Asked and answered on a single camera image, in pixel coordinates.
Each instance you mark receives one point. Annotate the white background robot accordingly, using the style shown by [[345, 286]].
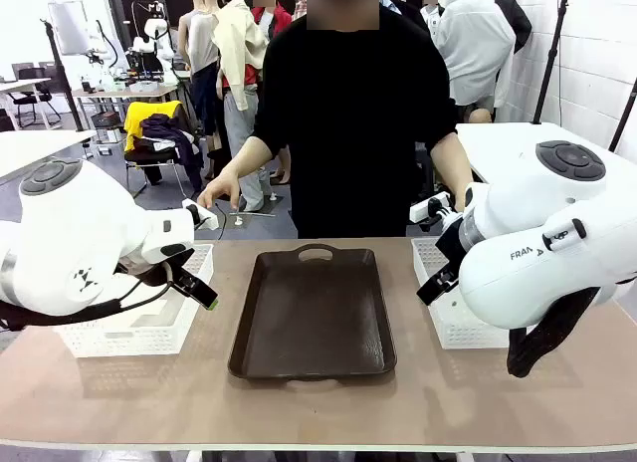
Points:
[[151, 31]]

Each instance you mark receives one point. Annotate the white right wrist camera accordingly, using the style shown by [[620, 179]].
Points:
[[428, 208]]

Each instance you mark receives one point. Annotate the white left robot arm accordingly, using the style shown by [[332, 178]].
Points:
[[74, 223]]

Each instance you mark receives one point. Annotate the mannequin in white shirt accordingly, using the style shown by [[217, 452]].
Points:
[[473, 44]]

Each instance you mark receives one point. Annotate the person's right forearm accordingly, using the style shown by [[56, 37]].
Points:
[[249, 158]]

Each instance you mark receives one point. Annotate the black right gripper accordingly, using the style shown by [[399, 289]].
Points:
[[450, 240]]

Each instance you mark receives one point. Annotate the white conical flask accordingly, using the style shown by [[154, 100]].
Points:
[[450, 310]]

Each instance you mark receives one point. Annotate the white side table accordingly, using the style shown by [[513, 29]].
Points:
[[497, 138], [30, 146]]

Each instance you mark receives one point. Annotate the person's right hand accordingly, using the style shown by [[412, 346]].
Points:
[[216, 188]]

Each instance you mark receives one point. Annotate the black jacket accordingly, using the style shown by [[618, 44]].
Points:
[[515, 19]]

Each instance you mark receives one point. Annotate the mannequin with cream shirt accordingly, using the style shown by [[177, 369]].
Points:
[[239, 44]]

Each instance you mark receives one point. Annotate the person in black shirt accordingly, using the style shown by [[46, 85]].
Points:
[[348, 133]]

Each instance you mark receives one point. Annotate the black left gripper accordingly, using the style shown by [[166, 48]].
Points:
[[144, 274]]

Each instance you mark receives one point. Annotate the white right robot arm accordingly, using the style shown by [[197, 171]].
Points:
[[537, 263]]

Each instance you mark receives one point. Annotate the cluttered background work table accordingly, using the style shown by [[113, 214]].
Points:
[[124, 89]]

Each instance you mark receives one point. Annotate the black office chair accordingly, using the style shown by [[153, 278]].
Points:
[[30, 93]]

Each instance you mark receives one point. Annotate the white whiteboard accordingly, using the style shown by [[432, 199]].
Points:
[[69, 26]]

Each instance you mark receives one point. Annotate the white perforated plastic basket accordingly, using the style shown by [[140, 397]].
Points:
[[124, 335], [463, 332]]

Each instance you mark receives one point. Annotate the dark navy clothes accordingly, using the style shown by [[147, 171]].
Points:
[[169, 133]]

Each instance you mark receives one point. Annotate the yellow cloth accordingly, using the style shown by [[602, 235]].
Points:
[[134, 118]]

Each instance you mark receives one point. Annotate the mannequin in white tank top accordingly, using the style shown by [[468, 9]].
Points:
[[199, 44]]

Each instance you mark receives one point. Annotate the mannequin in red top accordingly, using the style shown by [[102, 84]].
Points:
[[241, 133]]

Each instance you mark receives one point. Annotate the dark brown plastic tray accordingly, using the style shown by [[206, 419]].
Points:
[[313, 312]]

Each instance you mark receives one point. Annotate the black camera tripod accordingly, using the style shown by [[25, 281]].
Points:
[[550, 59], [60, 69]]

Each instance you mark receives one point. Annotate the person's left hand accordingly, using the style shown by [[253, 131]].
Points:
[[463, 195]]

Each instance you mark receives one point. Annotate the white paper label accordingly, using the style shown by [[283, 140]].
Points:
[[154, 313]]

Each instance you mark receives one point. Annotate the metal frame chair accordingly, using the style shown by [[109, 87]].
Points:
[[149, 164]]

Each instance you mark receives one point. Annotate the black tripod leg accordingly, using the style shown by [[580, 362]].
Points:
[[624, 118]]

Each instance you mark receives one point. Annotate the person's left forearm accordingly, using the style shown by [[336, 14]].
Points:
[[450, 158]]

